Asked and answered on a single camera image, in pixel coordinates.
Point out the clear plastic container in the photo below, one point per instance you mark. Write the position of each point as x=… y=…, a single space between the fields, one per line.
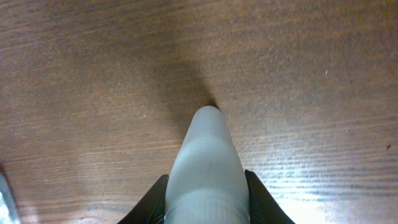
x=9 y=212

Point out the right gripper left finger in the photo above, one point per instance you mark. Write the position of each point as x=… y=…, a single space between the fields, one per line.
x=151 y=207

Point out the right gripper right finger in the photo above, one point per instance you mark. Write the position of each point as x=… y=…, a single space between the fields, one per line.
x=263 y=208

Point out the white lotion bottle clear cap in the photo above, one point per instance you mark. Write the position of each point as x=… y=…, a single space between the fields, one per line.
x=207 y=182

